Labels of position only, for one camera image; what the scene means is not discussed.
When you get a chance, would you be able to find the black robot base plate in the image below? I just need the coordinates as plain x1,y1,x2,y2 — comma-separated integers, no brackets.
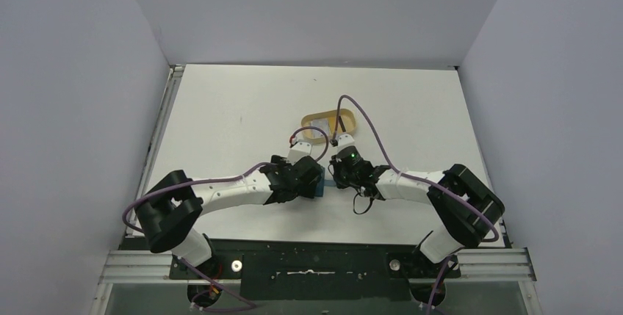
159,239,461,309

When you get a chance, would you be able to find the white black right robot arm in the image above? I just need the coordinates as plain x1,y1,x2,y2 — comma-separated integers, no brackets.
330,146,505,276

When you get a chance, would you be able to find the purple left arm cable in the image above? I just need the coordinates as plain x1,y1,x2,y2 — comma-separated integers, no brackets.
121,126,331,314

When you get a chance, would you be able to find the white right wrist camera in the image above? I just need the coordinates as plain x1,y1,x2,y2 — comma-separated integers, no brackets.
336,134,355,151

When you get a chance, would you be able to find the beige oval plastic tray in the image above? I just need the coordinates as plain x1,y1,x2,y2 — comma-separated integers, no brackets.
300,108,358,140

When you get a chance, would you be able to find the gold card with black stripe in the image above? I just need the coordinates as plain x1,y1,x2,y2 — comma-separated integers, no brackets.
333,115,350,134

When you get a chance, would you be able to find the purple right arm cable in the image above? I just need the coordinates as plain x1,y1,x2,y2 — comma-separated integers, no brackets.
331,95,501,315

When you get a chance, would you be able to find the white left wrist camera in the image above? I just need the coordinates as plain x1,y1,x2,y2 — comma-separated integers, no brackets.
287,141,313,164

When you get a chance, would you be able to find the aluminium frame rail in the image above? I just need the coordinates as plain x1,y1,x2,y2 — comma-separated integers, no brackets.
88,65,186,315

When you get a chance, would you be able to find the teal leather card holder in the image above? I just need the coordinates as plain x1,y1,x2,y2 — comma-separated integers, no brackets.
314,167,336,198

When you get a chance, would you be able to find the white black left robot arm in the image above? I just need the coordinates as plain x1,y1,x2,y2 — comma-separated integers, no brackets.
127,156,324,278

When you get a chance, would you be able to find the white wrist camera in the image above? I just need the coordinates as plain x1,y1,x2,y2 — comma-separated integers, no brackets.
336,134,355,151
287,141,313,164

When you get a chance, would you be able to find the grey VIP card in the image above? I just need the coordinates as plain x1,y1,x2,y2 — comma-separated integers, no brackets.
310,118,331,135

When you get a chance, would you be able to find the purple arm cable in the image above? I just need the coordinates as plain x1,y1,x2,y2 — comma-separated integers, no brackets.
331,95,501,315
121,126,331,314

